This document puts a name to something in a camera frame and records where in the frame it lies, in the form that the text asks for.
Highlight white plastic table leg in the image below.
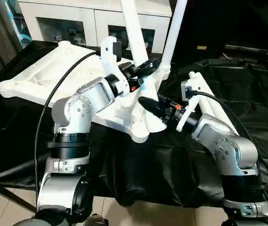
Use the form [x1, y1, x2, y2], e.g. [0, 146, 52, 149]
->
[197, 75, 231, 125]
[160, 0, 189, 78]
[120, 0, 165, 133]
[189, 72, 219, 116]

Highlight white plastic table top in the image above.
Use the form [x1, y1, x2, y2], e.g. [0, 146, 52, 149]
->
[0, 40, 171, 143]

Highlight white glass-door cabinet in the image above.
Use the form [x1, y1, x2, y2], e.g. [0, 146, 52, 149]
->
[17, 0, 177, 53]

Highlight black table mat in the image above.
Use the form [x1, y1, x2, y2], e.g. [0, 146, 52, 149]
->
[0, 40, 268, 208]

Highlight teal plastic object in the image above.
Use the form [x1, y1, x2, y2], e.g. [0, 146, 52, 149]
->
[9, 0, 31, 43]

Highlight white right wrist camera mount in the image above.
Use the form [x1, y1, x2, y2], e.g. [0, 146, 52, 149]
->
[175, 80, 203, 132]

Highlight black metal table frame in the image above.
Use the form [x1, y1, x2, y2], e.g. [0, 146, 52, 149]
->
[0, 184, 36, 213]

